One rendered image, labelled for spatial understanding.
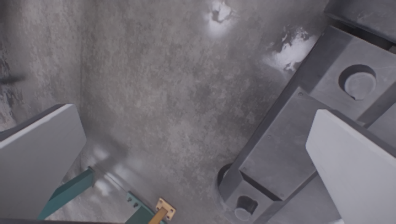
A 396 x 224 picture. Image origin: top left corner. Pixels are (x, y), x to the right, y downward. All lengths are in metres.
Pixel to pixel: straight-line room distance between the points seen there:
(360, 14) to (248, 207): 0.42
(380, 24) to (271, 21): 0.27
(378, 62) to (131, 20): 0.71
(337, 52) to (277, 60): 0.24
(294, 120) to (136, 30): 0.62
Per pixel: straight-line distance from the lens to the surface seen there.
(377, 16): 0.41
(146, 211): 1.26
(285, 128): 0.45
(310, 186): 0.54
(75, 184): 1.43
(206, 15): 0.67
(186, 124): 0.79
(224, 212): 0.64
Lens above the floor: 0.60
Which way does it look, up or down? 54 degrees down
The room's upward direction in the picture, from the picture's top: 126 degrees counter-clockwise
